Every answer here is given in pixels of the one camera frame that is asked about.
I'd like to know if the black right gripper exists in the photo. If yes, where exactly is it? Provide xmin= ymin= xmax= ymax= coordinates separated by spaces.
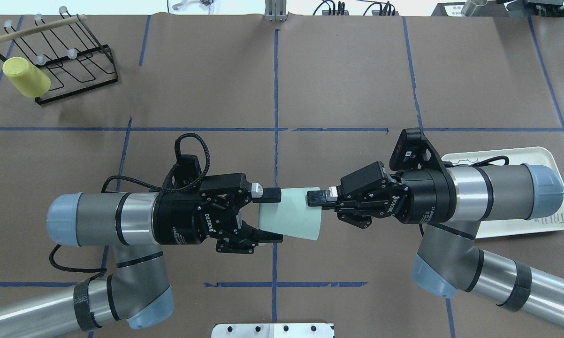
xmin=306 ymin=162 xmax=457 ymax=229

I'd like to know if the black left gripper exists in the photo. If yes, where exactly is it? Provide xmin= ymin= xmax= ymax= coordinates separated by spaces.
xmin=152 ymin=173 xmax=283 ymax=254

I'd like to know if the light green cup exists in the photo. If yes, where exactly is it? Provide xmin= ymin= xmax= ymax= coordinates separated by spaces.
xmin=259 ymin=187 xmax=321 ymax=240

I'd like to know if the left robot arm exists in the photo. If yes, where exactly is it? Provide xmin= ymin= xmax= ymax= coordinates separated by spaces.
xmin=0 ymin=173 xmax=282 ymax=338

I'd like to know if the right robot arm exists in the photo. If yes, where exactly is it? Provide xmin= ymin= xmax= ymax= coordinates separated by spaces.
xmin=306 ymin=162 xmax=564 ymax=329

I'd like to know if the white bear serving tray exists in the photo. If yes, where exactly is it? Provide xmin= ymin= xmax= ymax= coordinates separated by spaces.
xmin=442 ymin=147 xmax=564 ymax=239

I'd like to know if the yellow cup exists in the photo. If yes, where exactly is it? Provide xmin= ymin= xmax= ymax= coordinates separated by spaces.
xmin=2 ymin=56 xmax=51 ymax=98

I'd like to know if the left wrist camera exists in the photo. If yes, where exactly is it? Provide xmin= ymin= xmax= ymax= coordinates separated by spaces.
xmin=162 ymin=154 xmax=201 ymax=192

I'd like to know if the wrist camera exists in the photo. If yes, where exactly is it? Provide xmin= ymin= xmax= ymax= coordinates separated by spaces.
xmin=389 ymin=128 xmax=445 ymax=171
xmin=162 ymin=154 xmax=201 ymax=192

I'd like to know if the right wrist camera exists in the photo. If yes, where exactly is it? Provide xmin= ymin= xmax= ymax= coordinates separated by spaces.
xmin=389 ymin=128 xmax=445 ymax=171

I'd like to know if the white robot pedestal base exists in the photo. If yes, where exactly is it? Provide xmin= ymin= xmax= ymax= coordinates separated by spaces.
xmin=211 ymin=323 xmax=335 ymax=338

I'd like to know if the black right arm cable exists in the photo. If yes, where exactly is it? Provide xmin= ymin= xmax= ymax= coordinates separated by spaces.
xmin=444 ymin=155 xmax=510 ymax=168

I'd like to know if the aluminium frame post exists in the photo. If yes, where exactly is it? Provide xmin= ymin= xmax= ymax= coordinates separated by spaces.
xmin=264 ymin=0 xmax=288 ymax=22

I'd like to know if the black wire cup rack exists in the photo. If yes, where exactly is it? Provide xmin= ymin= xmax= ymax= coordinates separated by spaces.
xmin=0 ymin=6 xmax=119 ymax=105

